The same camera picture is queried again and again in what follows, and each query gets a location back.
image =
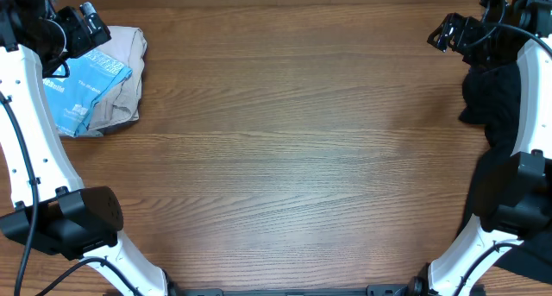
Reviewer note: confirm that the folded beige trousers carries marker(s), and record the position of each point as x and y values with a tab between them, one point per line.
119	107

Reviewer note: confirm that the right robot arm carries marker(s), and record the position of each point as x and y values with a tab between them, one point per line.
507	217

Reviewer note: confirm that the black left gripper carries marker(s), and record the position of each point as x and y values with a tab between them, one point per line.
83	41

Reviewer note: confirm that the light blue printed t-shirt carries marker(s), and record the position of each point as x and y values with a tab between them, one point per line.
78	86

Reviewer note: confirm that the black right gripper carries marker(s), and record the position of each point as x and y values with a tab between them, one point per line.
465	27

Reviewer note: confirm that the black t-shirt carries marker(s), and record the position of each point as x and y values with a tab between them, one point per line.
492	100

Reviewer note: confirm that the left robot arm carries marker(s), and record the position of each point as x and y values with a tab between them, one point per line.
54	212

